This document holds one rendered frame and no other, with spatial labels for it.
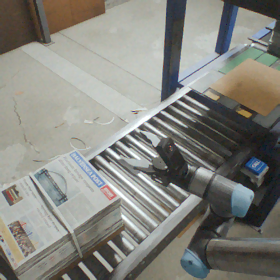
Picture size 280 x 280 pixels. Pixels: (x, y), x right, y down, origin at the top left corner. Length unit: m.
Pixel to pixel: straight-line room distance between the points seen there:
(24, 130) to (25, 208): 1.87
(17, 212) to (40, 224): 0.09
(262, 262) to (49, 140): 2.25
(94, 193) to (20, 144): 1.79
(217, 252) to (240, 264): 0.06
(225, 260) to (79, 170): 0.58
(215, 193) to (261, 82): 1.29
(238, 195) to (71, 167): 0.59
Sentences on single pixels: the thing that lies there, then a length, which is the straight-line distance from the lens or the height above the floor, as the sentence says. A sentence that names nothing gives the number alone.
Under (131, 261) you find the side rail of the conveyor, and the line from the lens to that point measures 1.13.
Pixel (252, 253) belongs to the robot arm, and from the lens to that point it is 0.67.
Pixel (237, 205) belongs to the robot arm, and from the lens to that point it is 0.76.
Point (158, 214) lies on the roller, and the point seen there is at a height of 0.79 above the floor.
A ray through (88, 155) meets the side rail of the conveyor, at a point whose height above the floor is 0.80.
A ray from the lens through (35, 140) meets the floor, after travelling 2.71.
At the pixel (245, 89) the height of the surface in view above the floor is 0.80.
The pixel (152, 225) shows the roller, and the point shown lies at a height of 0.80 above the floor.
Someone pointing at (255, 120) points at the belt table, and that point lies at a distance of 1.68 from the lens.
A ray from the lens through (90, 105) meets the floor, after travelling 2.94.
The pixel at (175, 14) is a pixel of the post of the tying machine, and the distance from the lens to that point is 1.70.
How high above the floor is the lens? 1.86
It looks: 47 degrees down
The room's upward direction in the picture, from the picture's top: straight up
